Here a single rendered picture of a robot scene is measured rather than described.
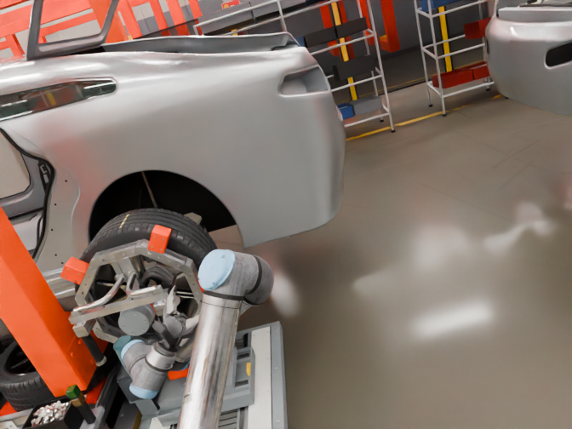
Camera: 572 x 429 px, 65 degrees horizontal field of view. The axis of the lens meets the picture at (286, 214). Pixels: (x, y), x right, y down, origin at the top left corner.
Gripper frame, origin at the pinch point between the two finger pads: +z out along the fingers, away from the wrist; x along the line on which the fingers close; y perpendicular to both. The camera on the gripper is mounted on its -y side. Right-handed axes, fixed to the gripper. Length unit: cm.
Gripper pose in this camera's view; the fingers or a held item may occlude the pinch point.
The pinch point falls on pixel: (191, 296)
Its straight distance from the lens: 152.2
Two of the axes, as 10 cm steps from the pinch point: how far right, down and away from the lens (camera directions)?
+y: 3.6, 1.6, 9.2
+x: 8.0, 4.5, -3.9
